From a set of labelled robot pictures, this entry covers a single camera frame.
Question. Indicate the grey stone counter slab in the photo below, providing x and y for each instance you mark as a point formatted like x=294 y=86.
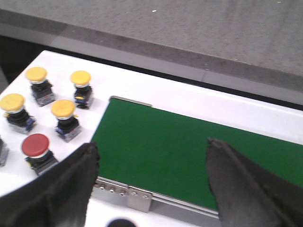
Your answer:
x=253 y=40

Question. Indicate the aluminium conveyor side rail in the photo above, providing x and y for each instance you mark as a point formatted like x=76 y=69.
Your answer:
x=141 y=199

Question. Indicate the red mushroom push button switch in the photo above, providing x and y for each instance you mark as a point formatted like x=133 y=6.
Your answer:
x=38 y=155

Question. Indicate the black round object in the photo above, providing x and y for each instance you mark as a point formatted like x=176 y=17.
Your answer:
x=120 y=222

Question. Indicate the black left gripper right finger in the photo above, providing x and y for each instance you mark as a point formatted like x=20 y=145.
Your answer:
x=246 y=194

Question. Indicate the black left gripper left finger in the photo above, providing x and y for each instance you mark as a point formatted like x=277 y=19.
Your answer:
x=59 y=197

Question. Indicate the yellow mushroom push button switch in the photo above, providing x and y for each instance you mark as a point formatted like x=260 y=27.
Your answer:
x=83 y=94
x=41 y=88
x=16 y=114
x=68 y=126

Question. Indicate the green conveyor belt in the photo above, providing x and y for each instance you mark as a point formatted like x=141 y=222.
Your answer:
x=165 y=152

